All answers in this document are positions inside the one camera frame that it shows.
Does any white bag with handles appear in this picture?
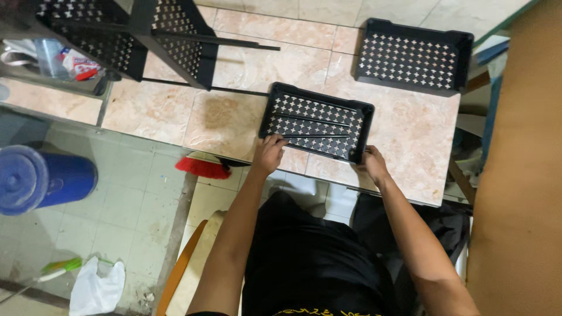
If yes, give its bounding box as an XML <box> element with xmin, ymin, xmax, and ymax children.
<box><xmin>0</xmin><ymin>39</ymin><xmax>39</xmax><ymax>67</ymax></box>

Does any clear plastic cup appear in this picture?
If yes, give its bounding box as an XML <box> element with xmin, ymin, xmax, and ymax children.
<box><xmin>33</xmin><ymin>38</ymin><xmax>67</xmax><ymax>80</ymax></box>

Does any red broom head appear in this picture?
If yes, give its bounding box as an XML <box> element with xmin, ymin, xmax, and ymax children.
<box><xmin>174</xmin><ymin>155</ymin><xmax>251</xmax><ymax>180</ymax></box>

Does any red and white tube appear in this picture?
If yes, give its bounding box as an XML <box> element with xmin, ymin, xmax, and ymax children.
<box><xmin>59</xmin><ymin>47</ymin><xmax>105</xmax><ymax>82</ymax></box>

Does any person's right hand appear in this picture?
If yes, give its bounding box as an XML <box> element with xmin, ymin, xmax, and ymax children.
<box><xmin>357</xmin><ymin>145</ymin><xmax>391</xmax><ymax>188</ymax></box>

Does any blue plastic water jug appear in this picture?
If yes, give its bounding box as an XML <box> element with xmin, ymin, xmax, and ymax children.
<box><xmin>0</xmin><ymin>145</ymin><xmax>99</xmax><ymax>217</ymax></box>

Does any orange wooden chair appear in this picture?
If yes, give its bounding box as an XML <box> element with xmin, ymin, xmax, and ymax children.
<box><xmin>155</xmin><ymin>210</ymin><xmax>228</xmax><ymax>316</ymax></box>

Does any person's black clothing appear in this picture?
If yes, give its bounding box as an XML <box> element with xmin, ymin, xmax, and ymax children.
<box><xmin>241</xmin><ymin>190</ymin><xmax>471</xmax><ymax>316</ymax></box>

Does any green and white brush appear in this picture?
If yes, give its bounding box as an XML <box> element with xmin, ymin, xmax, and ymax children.
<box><xmin>0</xmin><ymin>257</ymin><xmax>116</xmax><ymax>303</ymax></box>

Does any person's left hand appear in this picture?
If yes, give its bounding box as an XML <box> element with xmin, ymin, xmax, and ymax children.
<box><xmin>251</xmin><ymin>133</ymin><xmax>289</xmax><ymax>177</ymax></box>

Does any white plastic bag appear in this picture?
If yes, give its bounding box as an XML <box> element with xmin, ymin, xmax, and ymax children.
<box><xmin>69</xmin><ymin>256</ymin><xmax>126</xmax><ymax>316</ymax></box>

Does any black perforated plastic tray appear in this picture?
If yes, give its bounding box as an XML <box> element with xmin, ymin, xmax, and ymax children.
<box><xmin>34</xmin><ymin>0</ymin><xmax>149</xmax><ymax>83</ymax></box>
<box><xmin>128</xmin><ymin>0</ymin><xmax>220</xmax><ymax>91</ymax></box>
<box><xmin>258</xmin><ymin>82</ymin><xmax>376</xmax><ymax>165</ymax></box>
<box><xmin>354</xmin><ymin>18</ymin><xmax>475</xmax><ymax>97</ymax></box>

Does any heap of clutter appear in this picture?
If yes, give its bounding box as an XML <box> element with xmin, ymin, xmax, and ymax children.
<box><xmin>443</xmin><ymin>34</ymin><xmax>513</xmax><ymax>207</ymax></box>

